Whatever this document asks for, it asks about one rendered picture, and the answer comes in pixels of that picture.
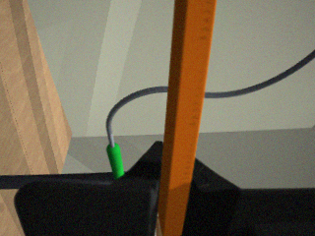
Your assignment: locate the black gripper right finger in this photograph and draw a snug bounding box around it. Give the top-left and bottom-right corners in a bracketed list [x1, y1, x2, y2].
[181, 157, 315, 236]

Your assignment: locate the orange bar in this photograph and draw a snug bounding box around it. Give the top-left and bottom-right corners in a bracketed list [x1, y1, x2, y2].
[157, 0, 217, 236]

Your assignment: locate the grey wire loop game on base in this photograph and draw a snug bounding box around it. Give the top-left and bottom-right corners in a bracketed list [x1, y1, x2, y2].
[0, 49, 315, 190]

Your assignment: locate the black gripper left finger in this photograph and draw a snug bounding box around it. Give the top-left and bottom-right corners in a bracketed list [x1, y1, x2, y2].
[14, 141, 163, 236]

